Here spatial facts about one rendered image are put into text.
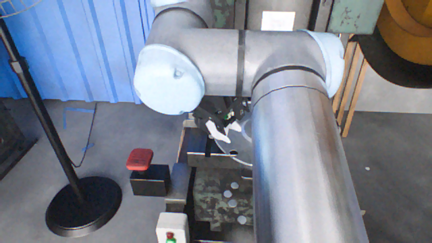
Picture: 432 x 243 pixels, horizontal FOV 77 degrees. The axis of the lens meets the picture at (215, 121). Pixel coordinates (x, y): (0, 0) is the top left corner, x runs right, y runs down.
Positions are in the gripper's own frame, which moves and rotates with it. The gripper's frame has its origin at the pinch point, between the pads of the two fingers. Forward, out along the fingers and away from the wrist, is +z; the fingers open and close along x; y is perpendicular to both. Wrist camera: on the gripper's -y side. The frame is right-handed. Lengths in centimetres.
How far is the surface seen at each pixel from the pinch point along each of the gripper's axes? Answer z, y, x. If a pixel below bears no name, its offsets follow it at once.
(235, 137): 11.2, -3.4, 5.8
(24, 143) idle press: 70, -155, -55
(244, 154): 10.2, 2.6, 2.8
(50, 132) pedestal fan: 26, -80, -32
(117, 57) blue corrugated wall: 57, -153, 30
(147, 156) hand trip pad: 6.7, -15.7, -14.0
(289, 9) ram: -14.5, -0.4, 27.9
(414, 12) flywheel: -1, 17, 57
